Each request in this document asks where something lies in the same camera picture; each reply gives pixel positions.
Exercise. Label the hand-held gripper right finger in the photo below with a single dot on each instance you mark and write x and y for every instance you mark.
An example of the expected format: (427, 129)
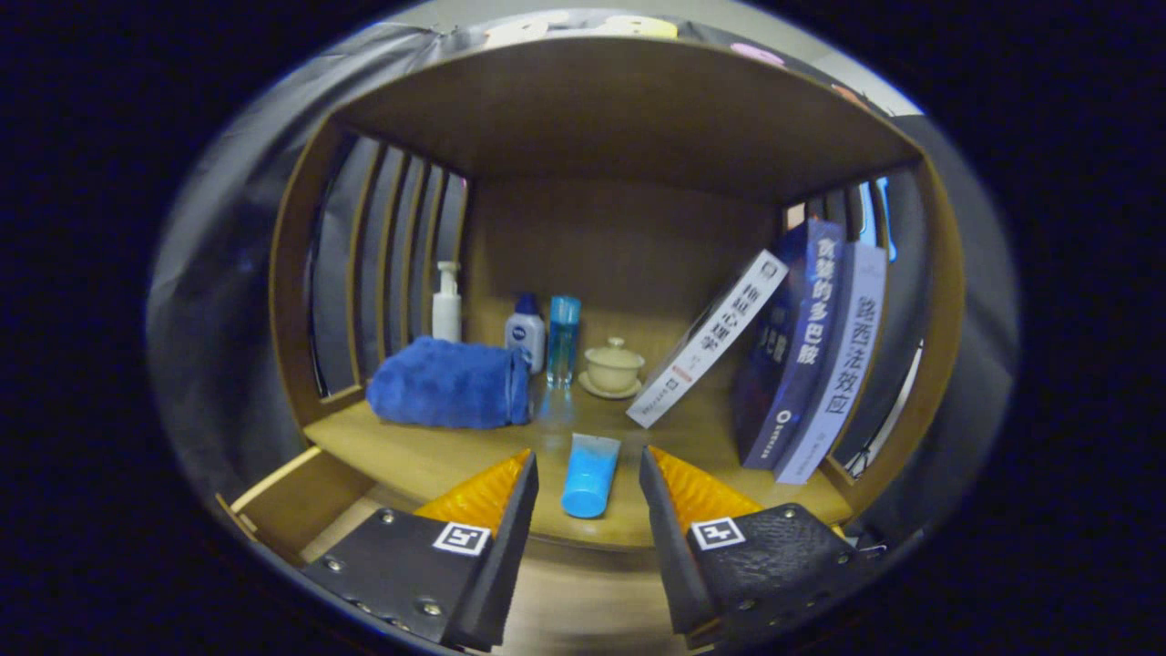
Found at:
(669, 547)

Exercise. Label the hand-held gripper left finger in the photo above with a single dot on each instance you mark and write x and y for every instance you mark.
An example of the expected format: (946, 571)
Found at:
(496, 565)

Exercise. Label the blue squeeze tube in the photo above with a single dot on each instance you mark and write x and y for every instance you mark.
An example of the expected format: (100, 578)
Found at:
(588, 478)

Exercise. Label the wooden drawer with black knob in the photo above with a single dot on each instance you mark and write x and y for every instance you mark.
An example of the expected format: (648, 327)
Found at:
(301, 497)

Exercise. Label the wooden countertop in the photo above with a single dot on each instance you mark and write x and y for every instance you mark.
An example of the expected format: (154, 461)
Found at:
(437, 456)

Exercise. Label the wooden cabinet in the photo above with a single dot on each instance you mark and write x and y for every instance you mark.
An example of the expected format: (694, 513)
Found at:
(619, 118)

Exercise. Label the blue folded towel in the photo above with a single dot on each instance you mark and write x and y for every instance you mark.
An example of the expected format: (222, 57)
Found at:
(446, 383)

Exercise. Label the beige ceramic lidded cup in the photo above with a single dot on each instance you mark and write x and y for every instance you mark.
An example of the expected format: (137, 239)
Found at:
(613, 366)

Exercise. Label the white book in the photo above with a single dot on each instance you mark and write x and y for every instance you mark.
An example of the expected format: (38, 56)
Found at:
(710, 337)

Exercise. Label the white lotion bottle blue cap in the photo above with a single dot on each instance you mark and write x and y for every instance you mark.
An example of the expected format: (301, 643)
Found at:
(526, 337)

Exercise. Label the clear blue bottle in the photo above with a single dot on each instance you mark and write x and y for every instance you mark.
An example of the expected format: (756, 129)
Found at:
(563, 342)

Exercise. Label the dark blue book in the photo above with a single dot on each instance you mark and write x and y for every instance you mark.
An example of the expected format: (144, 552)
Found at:
(797, 346)

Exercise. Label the pale lavender book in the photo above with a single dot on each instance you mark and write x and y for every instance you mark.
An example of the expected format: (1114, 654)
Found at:
(843, 364)

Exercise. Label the white pump bottle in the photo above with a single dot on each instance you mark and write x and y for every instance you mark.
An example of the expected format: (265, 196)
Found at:
(446, 314)

